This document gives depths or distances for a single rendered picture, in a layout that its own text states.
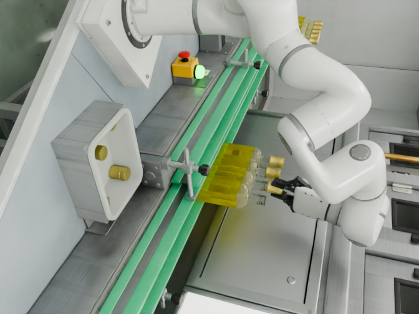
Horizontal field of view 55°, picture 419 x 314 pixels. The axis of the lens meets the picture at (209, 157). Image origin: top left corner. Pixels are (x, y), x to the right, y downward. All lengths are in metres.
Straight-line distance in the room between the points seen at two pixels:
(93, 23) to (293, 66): 0.41
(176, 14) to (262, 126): 0.88
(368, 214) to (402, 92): 6.77
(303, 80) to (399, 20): 6.39
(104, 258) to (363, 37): 6.56
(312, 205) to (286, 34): 0.51
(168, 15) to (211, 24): 0.10
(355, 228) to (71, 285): 0.63
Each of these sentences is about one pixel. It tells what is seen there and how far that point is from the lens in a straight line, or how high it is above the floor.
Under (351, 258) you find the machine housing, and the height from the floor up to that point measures 1.40.
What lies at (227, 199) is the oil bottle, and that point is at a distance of 1.13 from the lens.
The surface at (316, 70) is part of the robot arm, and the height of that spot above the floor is 1.24.
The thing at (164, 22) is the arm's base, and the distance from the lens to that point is 0.94.
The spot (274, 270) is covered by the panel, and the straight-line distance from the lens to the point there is 1.14.
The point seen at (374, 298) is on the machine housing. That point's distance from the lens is 1.19.
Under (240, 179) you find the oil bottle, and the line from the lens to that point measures 1.16.
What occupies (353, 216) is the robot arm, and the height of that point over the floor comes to 1.36.
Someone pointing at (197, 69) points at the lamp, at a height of 0.84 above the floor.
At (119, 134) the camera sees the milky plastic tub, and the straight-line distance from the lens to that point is 0.98.
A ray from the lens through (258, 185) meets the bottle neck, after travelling 1.17.
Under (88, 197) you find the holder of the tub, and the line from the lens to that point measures 0.92.
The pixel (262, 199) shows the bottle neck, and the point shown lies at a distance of 1.12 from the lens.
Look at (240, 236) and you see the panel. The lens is 1.21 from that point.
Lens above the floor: 1.28
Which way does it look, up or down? 16 degrees down
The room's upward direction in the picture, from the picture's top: 99 degrees clockwise
